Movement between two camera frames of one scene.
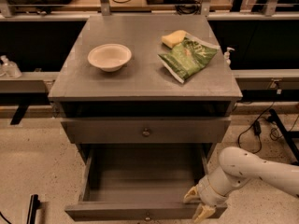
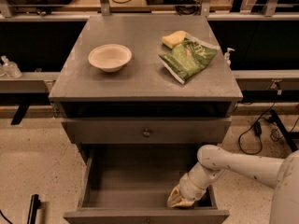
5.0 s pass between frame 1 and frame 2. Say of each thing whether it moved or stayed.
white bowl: stayed
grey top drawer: stayed
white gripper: moved
